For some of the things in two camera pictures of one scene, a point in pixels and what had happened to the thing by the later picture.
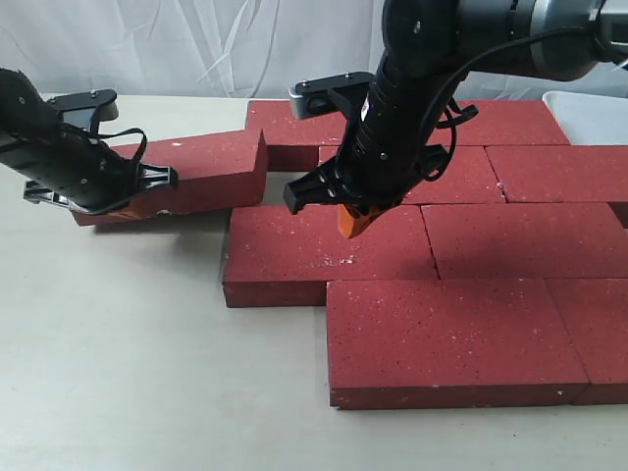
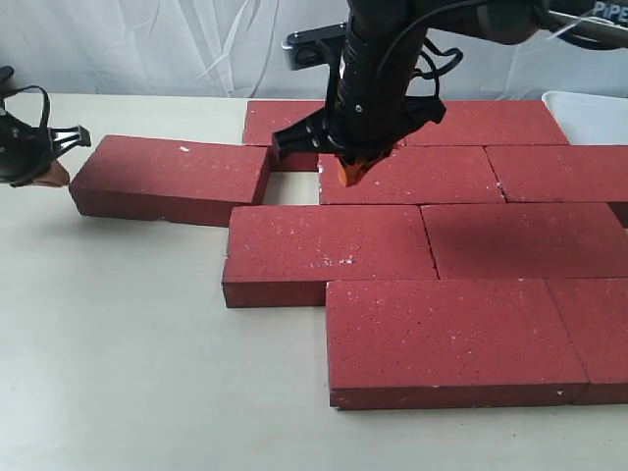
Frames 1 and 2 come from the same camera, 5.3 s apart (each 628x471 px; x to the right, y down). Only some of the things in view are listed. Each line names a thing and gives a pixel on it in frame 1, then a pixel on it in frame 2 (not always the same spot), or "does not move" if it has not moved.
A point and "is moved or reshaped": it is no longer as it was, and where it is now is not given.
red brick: x=272 y=258 does not move
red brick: x=560 y=173 does not move
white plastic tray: x=590 y=120 does not move
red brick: x=526 y=240 does not move
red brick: x=215 y=173 is moved or reshaped
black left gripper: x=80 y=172 → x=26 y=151
